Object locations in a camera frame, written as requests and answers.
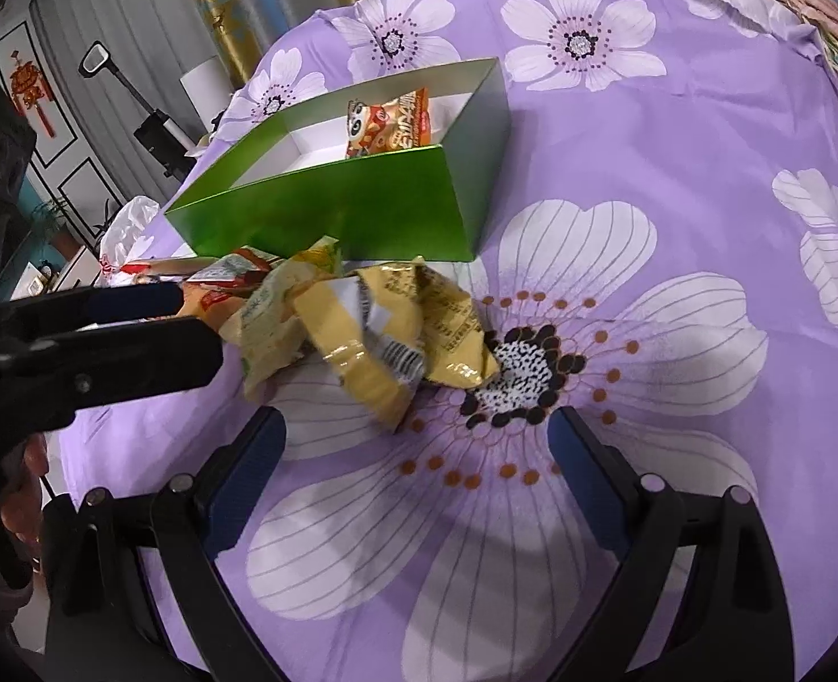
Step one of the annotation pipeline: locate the red snack packet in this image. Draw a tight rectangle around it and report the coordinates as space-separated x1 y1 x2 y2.
177 247 288 321

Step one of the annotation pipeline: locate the yellow white snack packet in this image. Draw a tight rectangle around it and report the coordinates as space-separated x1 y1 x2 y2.
304 276 430 436

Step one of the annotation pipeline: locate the orange panda snack packet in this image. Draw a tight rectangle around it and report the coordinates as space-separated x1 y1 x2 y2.
345 86 435 159

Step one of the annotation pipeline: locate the green cardboard box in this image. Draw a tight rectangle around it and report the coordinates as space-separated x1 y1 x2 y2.
164 57 514 265

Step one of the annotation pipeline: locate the black white stick vacuum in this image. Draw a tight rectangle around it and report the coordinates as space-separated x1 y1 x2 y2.
78 41 187 180

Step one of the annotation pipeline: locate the purple floral tablecloth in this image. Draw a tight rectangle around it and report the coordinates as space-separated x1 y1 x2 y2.
42 0 838 682

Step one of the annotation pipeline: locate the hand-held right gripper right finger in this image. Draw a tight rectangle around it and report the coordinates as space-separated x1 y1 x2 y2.
547 405 798 682

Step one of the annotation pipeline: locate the white cylinder bin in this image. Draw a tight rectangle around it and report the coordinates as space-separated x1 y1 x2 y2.
179 60 233 138

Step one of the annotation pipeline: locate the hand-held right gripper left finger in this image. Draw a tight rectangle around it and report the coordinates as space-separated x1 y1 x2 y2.
39 405 288 682

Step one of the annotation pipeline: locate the red knot wall ornament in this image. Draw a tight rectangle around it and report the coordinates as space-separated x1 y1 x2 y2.
7 49 57 141

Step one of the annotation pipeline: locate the white plastic bag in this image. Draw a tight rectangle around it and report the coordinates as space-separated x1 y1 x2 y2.
98 195 162 286

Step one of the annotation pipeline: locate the pink patterned cloth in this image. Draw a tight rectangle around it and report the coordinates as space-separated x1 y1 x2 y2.
752 0 838 122

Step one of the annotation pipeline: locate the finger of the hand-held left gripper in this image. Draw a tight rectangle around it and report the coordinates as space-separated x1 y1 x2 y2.
0 281 185 343
0 316 226 436

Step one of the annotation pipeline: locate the potted green plant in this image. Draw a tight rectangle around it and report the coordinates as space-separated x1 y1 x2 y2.
34 197 75 246

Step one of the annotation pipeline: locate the gold patterned curtain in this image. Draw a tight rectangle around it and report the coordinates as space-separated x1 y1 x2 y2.
179 0 265 81

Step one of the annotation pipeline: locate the person's left hand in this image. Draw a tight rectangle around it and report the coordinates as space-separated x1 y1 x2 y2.
0 435 55 592

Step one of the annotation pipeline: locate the yellow green snack packet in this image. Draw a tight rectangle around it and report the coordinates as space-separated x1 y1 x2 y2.
240 236 345 402

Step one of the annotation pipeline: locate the white low cabinet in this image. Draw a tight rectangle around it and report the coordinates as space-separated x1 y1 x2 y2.
7 242 111 300

